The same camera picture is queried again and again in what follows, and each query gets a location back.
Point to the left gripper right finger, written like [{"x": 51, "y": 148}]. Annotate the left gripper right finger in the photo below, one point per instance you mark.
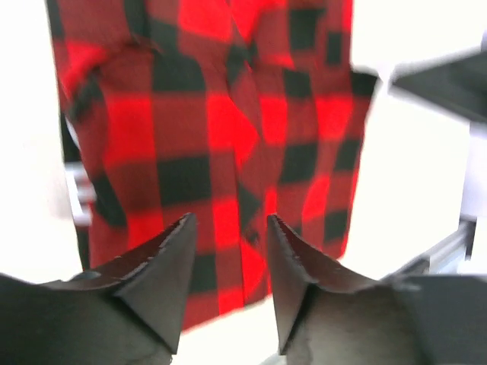
[{"x": 423, "y": 313}]

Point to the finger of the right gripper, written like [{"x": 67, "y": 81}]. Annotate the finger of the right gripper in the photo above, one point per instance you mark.
[{"x": 458, "y": 85}]

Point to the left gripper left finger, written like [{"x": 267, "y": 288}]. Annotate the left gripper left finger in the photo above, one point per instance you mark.
[{"x": 127, "y": 311}]

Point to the red black plaid shirt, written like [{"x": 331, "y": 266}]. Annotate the red black plaid shirt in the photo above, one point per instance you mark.
[{"x": 231, "y": 110}]

